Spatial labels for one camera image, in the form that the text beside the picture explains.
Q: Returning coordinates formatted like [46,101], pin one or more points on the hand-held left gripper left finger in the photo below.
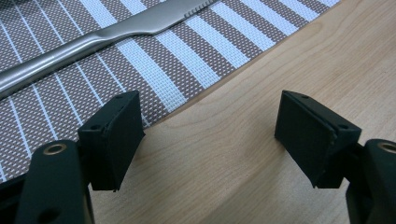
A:
[112,143]

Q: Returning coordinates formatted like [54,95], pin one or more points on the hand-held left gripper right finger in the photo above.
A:
[314,137]

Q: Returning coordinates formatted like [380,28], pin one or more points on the brown white striped placemat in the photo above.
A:
[174,59]

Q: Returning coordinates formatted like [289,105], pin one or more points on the silver table knife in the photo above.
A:
[102,37]

